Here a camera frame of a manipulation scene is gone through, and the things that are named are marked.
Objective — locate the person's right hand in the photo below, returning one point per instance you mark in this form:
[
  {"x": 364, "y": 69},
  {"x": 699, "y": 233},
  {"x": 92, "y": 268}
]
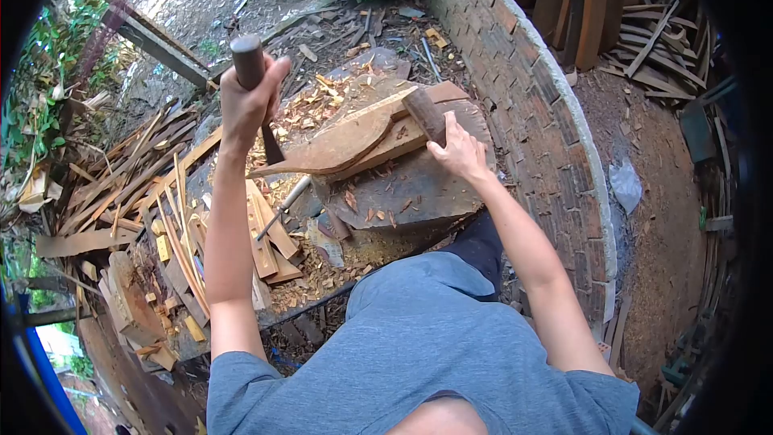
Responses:
[{"x": 464, "y": 154}]

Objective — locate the person's left hand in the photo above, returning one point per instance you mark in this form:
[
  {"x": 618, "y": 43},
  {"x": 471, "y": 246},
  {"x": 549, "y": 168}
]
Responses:
[{"x": 241, "y": 112}]

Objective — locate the person's left fingers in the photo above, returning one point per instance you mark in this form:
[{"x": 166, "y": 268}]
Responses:
[{"x": 228, "y": 81}]

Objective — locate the person's right thumb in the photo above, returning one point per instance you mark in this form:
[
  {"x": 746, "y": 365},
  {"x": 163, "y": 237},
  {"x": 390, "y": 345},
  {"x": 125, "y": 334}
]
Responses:
[{"x": 436, "y": 150}]

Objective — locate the person's right fingers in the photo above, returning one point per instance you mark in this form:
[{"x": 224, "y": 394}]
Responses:
[{"x": 456, "y": 127}]

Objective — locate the person's left thumb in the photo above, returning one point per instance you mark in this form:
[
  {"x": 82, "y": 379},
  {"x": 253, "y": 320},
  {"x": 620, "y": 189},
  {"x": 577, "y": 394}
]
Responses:
[{"x": 276, "y": 75}]

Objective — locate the carved wooden workpiece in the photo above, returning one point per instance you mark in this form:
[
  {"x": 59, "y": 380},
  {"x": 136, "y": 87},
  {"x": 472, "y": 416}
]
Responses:
[{"x": 344, "y": 145}]

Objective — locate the light wooden plank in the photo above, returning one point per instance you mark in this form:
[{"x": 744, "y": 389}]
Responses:
[{"x": 444, "y": 93}]

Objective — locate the large wooden chopping block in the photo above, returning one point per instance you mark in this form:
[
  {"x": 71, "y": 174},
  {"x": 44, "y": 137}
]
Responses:
[{"x": 416, "y": 187}]

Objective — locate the pile of wood shavings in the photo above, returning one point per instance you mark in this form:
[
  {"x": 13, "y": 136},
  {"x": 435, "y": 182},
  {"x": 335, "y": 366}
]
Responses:
[{"x": 302, "y": 112}]

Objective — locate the person's legs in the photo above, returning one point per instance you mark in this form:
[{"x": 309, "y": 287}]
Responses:
[{"x": 480, "y": 251}]

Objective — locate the metal rod tool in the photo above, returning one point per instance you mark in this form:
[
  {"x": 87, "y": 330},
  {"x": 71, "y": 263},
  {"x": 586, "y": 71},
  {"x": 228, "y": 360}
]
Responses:
[{"x": 285, "y": 205}]

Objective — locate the crumpled printed paper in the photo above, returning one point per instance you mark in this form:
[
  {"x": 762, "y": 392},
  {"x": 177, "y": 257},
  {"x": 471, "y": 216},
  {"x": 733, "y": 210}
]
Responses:
[{"x": 326, "y": 243}]

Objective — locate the pile of wood offcuts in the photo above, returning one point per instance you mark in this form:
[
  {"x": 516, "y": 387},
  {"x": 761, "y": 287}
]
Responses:
[{"x": 151, "y": 205}]

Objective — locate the clear plastic bag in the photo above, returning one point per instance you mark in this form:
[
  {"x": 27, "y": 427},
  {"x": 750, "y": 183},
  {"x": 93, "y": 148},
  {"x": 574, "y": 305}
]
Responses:
[{"x": 625, "y": 186}]

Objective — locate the person's body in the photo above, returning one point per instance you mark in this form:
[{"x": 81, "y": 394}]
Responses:
[{"x": 423, "y": 350}]

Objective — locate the stack of wooden planks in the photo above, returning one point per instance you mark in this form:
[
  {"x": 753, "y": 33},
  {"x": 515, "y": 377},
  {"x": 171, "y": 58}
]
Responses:
[{"x": 640, "y": 36}]

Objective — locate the blue pole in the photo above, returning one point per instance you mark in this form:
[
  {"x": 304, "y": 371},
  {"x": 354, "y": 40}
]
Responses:
[{"x": 51, "y": 374}]

